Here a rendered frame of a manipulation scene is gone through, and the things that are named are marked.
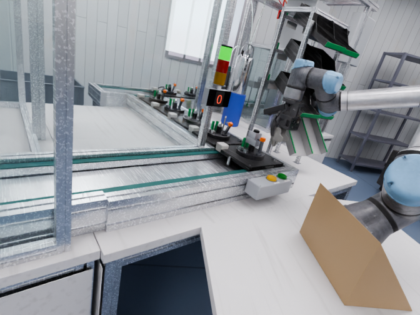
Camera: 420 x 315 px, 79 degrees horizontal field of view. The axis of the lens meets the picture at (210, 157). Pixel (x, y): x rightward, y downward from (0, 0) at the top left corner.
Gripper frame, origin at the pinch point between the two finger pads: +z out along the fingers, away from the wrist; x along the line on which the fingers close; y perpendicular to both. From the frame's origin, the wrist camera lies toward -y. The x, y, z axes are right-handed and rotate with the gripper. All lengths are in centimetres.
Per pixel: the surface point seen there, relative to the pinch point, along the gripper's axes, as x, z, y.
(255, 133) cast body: -2.0, -1.1, -9.2
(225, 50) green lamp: -20.6, -32.2, -20.8
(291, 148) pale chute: 20.2, 4.7, -2.5
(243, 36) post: 77, -50, -118
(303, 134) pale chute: 33.7, -1.3, -6.7
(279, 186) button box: -7.1, 13.0, 14.1
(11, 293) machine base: -93, 28, 12
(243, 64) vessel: 55, -28, -86
